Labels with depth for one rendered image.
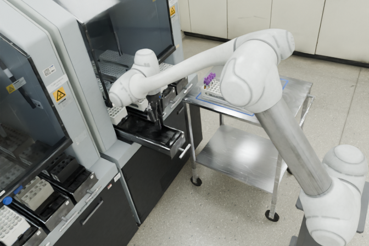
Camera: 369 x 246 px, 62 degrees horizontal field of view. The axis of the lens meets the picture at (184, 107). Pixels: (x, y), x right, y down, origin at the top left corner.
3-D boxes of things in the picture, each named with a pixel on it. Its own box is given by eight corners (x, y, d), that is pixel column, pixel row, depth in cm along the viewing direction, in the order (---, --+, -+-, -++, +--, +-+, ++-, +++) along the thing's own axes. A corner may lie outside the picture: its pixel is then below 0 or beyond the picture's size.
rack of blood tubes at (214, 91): (201, 97, 174) (200, 88, 170) (209, 87, 180) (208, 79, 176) (250, 112, 160) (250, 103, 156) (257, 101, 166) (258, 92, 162)
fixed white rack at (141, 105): (104, 99, 184) (101, 91, 180) (115, 90, 190) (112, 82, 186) (144, 113, 171) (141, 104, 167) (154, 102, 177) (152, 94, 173)
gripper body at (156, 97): (151, 83, 149) (154, 98, 155) (140, 93, 144) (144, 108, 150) (163, 87, 146) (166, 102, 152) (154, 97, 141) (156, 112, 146)
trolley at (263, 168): (190, 184, 228) (177, 98, 176) (218, 143, 256) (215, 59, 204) (278, 225, 197) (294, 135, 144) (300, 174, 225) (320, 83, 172)
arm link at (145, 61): (146, 72, 147) (130, 87, 138) (140, 43, 137) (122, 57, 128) (166, 76, 142) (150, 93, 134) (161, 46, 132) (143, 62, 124)
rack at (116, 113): (78, 112, 177) (74, 104, 174) (90, 102, 184) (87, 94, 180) (117, 127, 164) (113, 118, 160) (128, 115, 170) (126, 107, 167)
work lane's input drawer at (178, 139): (74, 121, 182) (70, 109, 176) (91, 107, 191) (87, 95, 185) (179, 162, 150) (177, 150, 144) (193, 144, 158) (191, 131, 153)
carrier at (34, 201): (51, 189, 135) (46, 180, 131) (54, 190, 134) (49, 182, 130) (29, 210, 127) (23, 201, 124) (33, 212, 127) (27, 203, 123)
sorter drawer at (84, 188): (-11, 154, 168) (-19, 142, 162) (11, 137, 177) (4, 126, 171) (84, 207, 136) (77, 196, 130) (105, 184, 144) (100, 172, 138)
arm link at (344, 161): (361, 178, 130) (376, 143, 116) (355, 213, 119) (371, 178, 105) (320, 166, 137) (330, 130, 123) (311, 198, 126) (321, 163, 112)
